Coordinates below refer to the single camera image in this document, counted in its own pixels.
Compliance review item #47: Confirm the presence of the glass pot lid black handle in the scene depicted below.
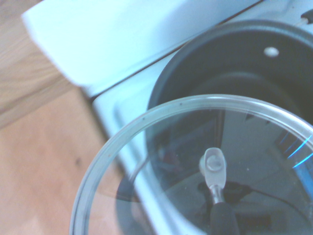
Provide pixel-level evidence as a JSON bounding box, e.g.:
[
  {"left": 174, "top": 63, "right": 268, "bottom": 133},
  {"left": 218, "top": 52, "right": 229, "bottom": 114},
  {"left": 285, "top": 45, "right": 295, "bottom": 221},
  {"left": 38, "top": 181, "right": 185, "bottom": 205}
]
[{"left": 69, "top": 94, "right": 313, "bottom": 235}]

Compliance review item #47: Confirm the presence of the black cooking pot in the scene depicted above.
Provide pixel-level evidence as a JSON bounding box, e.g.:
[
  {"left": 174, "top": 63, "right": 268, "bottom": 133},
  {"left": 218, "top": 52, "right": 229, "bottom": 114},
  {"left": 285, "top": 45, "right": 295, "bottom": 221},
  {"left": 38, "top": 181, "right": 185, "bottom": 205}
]
[{"left": 146, "top": 19, "right": 313, "bottom": 196}]

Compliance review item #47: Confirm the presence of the white electric stove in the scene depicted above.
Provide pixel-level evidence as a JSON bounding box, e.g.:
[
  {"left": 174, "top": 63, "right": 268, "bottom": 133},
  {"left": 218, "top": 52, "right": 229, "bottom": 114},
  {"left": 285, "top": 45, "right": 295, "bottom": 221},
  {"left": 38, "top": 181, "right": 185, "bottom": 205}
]
[{"left": 21, "top": 0, "right": 313, "bottom": 235}]

